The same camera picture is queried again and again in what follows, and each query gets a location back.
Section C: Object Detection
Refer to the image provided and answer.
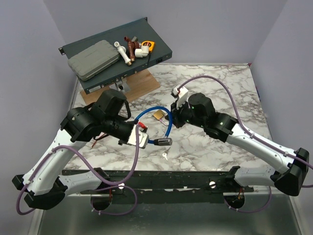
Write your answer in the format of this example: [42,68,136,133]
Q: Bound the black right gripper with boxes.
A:
[165,98,206,129]

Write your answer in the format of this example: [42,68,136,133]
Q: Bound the red cable seal lock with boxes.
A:
[90,133,108,149]

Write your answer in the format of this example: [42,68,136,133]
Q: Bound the brass padlock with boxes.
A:
[153,110,168,126]

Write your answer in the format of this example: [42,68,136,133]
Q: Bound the blue cable lock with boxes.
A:
[134,106,173,146]

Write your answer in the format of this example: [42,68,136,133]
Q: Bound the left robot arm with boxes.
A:
[12,89,140,215]

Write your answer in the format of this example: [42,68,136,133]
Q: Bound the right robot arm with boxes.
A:
[171,91,309,196]

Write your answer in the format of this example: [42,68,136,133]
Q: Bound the white pvc elbow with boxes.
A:
[134,46,149,58]

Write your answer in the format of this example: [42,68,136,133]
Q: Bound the silver keys on table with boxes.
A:
[162,152,168,160]

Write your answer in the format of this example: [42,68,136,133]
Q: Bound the wooden board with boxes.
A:
[80,70,160,105]

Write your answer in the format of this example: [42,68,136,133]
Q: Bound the yellow tape measure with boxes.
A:
[141,40,156,53]

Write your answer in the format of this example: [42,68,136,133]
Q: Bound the grey plastic tool case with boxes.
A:
[67,40,120,81]

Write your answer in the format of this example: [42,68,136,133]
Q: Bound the white pvc pipe fitting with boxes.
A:
[114,42,132,66]

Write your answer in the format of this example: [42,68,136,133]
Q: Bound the brown pipe valve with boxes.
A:
[124,36,140,62]

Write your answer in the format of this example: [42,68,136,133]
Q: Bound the dark teal rack shelf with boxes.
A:
[59,18,173,94]

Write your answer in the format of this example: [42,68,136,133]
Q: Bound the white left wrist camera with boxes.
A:
[126,124,149,149]

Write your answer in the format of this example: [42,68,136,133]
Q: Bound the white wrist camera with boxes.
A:
[126,124,149,149]
[171,85,189,109]

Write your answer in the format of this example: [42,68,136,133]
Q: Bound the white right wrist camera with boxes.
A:
[171,85,189,109]

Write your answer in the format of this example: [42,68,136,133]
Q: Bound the metal shelf stand bracket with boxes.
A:
[109,81,131,93]

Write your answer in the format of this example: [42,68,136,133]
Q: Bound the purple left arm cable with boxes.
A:
[16,122,145,216]

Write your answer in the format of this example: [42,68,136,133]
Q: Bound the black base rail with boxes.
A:
[63,170,255,204]

